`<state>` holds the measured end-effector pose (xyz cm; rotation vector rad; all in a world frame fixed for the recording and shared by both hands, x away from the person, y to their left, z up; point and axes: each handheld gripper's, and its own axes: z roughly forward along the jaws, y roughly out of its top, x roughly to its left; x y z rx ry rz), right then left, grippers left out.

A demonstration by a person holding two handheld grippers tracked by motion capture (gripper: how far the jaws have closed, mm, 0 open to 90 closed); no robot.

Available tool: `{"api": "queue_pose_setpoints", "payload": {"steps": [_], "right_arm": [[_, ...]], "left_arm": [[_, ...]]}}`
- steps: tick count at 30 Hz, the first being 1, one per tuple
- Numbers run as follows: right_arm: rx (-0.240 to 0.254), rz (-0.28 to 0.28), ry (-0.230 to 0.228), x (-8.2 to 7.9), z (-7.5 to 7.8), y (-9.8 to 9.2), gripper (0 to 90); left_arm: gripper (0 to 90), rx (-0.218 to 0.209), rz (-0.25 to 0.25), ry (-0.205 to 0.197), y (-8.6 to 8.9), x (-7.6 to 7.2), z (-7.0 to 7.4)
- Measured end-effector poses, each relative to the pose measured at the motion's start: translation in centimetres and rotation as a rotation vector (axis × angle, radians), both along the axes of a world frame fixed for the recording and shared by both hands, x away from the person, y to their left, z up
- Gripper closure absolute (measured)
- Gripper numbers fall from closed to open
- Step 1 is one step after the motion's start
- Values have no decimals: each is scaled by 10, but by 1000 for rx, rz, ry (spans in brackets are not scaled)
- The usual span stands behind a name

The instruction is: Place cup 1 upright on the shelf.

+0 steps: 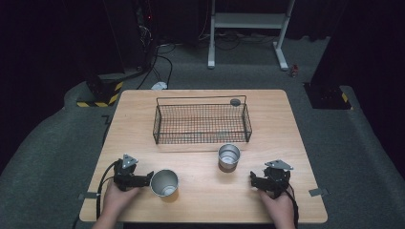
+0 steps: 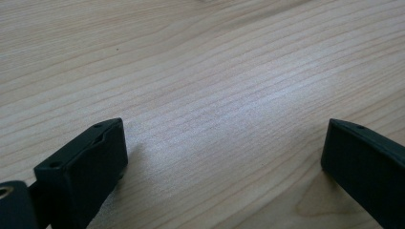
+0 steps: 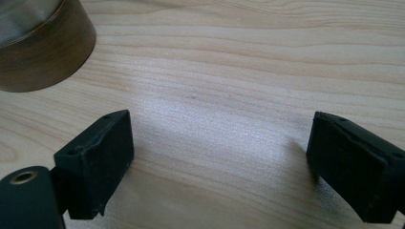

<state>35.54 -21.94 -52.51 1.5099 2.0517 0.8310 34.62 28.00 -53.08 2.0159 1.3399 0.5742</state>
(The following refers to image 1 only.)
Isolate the white metal stand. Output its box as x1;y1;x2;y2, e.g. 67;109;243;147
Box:
206;0;297;72

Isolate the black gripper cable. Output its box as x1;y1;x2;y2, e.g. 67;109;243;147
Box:
95;160;119;221
281;185;301;229

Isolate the white power strip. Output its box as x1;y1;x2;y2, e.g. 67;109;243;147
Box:
150;81;169;92

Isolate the short brown metal can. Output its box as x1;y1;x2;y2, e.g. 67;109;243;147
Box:
217;143;242;172

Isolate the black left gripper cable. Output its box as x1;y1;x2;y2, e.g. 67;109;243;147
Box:
95;160;119;221

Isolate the person's left hand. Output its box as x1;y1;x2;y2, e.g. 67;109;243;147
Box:
102;181;141;218

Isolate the yellow black striped base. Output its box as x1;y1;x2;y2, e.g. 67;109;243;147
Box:
75;73;125;109
303;81;354;111

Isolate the person's right hand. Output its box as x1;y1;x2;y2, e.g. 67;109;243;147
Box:
257;188;296;224

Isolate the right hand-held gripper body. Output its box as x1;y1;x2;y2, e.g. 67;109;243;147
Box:
256;159;294;200

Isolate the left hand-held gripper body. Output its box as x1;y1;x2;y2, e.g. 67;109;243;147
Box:
113;154;151;193

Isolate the bundle of floor cables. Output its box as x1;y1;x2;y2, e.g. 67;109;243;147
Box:
197;29;279;52

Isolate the dark equipment rack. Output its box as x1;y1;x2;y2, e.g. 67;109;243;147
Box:
101;0;160;73

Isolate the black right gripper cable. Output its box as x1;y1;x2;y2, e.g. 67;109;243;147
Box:
281;185;301;229

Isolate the grey tape strip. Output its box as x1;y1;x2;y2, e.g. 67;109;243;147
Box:
308;187;330;198
77;191;100;200

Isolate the black wire basket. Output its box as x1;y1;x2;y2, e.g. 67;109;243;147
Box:
152;94;253;146

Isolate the black floor cable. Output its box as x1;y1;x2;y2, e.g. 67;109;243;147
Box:
136;44;177;91

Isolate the tall orange metal can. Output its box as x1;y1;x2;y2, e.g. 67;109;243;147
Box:
149;169;181;198

